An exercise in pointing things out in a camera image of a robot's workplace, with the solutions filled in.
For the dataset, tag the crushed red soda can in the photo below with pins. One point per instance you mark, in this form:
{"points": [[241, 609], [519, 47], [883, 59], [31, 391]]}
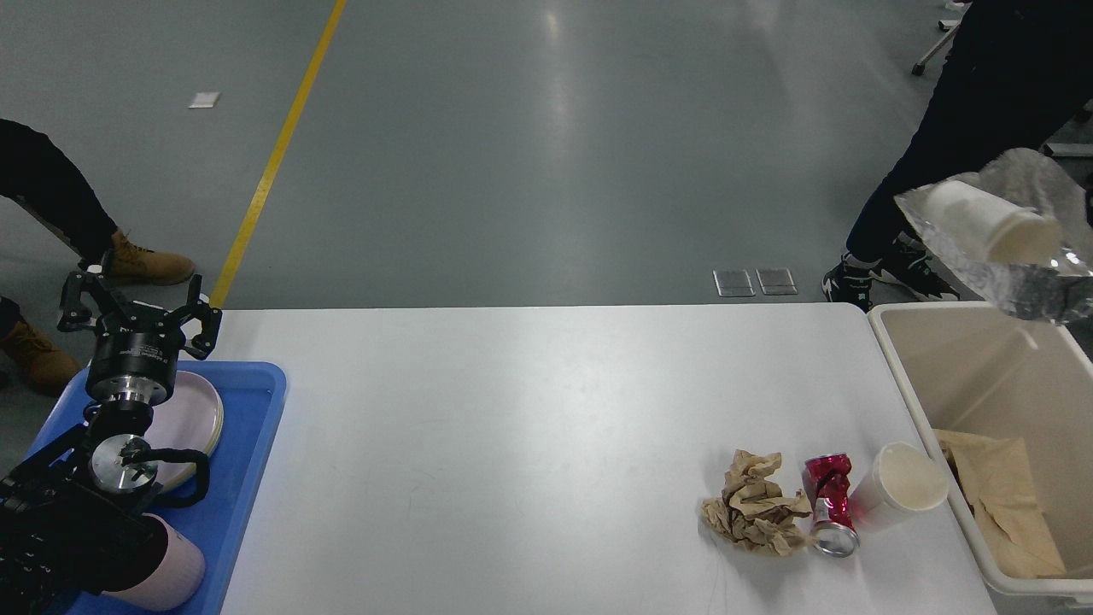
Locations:
{"points": [[827, 484]]}

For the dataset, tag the blue plastic tray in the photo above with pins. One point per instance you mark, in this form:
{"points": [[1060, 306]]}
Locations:
{"points": [[252, 395]]}

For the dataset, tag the clear plastic wrapper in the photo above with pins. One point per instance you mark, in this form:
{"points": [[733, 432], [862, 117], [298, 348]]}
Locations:
{"points": [[1058, 292]]}

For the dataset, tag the white bowl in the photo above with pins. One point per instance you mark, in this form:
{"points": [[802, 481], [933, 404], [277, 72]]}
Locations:
{"points": [[899, 483]]}

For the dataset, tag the crumpled brown paper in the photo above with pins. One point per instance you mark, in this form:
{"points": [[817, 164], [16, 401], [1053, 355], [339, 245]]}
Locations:
{"points": [[753, 513]]}

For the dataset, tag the beige plastic bin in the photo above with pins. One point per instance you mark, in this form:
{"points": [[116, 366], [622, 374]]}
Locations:
{"points": [[967, 367]]}

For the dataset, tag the person with tan boots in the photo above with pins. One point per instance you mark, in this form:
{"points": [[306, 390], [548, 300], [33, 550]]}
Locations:
{"points": [[36, 174]]}

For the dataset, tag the pink plate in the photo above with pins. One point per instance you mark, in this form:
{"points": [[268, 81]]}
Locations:
{"points": [[192, 419]]}

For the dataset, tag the white paper cup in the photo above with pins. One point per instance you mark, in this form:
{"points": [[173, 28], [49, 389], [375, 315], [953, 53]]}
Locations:
{"points": [[988, 228]]}

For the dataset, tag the person in dark trousers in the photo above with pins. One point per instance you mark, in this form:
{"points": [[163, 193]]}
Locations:
{"points": [[1017, 71]]}

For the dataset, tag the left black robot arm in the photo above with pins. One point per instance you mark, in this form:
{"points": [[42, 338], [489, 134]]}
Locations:
{"points": [[77, 513]]}

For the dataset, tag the pink cup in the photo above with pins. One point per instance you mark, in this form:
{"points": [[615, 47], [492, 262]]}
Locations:
{"points": [[164, 574]]}

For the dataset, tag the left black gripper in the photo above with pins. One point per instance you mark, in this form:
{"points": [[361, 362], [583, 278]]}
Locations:
{"points": [[133, 365]]}

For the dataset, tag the rolling chair base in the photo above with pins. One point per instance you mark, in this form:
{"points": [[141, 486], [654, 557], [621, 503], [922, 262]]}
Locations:
{"points": [[948, 27]]}

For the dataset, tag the large brown paper bag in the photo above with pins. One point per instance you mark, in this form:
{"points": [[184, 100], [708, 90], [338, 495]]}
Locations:
{"points": [[996, 480]]}

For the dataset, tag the grey floor plate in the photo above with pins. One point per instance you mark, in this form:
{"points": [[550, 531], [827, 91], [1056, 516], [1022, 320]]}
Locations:
{"points": [[776, 281], [734, 283]]}

